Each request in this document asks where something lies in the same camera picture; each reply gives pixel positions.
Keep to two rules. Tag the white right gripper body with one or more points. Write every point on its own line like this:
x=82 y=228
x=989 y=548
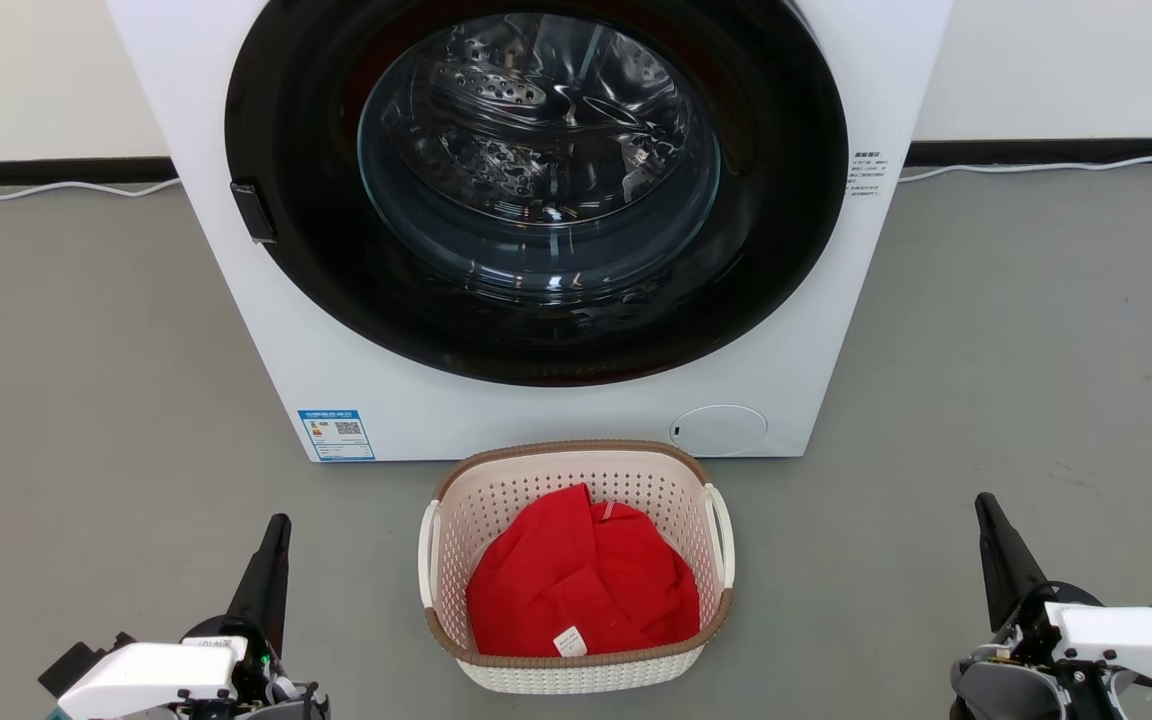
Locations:
x=1126 y=640

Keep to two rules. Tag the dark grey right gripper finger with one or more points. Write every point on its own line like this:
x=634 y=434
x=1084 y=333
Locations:
x=1006 y=570

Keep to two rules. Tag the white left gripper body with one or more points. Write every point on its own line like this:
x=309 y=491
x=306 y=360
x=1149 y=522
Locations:
x=146 y=680

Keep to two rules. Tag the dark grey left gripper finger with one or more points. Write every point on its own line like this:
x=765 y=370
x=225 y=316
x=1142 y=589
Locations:
x=264 y=585

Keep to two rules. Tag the white perforated laundry basket brown rim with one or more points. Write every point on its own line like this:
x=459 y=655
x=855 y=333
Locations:
x=536 y=480

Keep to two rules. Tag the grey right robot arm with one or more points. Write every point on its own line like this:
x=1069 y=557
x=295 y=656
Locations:
x=996 y=695

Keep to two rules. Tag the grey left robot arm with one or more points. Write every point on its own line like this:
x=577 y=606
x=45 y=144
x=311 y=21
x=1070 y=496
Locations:
x=301 y=705

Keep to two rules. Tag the blue energy label sticker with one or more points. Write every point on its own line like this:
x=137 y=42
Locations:
x=336 y=435

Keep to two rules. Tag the white front-load washing machine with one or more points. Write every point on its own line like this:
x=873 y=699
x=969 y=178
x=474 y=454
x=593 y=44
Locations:
x=336 y=350

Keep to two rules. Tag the red garment with white label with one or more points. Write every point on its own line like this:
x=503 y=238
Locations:
x=576 y=580

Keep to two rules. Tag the black round washing machine door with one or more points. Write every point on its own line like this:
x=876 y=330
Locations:
x=286 y=270

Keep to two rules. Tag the round white filter cover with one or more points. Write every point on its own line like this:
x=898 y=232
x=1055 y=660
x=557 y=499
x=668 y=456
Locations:
x=721 y=430

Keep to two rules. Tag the white text sticker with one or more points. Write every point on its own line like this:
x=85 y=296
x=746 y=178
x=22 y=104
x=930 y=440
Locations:
x=867 y=174

